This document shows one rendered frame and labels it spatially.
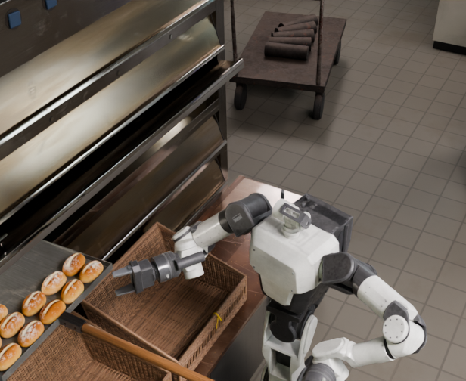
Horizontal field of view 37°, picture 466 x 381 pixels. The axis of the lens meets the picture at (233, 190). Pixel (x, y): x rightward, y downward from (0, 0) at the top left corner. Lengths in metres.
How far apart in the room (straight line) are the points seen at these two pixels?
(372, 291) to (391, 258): 2.21
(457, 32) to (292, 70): 1.81
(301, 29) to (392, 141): 1.26
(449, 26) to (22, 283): 4.92
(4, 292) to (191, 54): 1.29
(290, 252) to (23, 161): 0.94
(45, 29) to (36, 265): 0.83
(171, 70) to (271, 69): 2.50
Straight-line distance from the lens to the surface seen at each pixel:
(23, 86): 2.33
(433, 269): 4.29
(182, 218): 3.41
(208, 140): 3.42
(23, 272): 2.57
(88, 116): 2.61
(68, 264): 2.48
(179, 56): 3.02
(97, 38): 2.56
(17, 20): 2.24
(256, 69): 5.41
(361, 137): 5.31
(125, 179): 2.91
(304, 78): 5.30
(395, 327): 2.01
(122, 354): 2.84
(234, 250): 3.41
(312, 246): 2.23
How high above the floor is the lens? 2.90
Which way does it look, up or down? 38 degrees down
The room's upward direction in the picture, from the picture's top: 1 degrees counter-clockwise
